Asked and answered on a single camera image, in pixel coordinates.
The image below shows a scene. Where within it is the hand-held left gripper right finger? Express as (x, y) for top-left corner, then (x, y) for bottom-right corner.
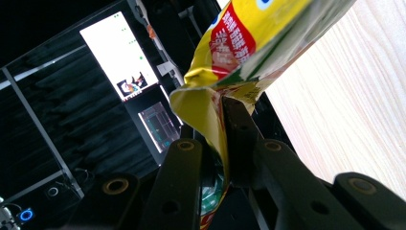
(221, 96), (365, 230)

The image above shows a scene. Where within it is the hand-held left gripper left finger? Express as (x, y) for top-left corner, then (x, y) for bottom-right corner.
(140, 138), (204, 230)

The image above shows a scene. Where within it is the yellow spouted pouch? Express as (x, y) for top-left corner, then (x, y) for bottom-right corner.
(169, 0), (358, 230)

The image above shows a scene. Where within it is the small dim screen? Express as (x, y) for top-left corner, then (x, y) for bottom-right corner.
(137, 101), (184, 154)

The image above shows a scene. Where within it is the bright white monitor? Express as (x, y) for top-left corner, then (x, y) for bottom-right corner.
(79, 11), (160, 103)

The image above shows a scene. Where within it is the metal stand with orange tape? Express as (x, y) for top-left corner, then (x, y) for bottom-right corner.
(127, 0), (186, 87)

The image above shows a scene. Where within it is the grey metal frame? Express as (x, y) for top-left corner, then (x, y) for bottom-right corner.
(0, 44), (85, 200)

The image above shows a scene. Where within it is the blue ring light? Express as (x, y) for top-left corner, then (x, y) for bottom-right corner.
(15, 206), (35, 223)

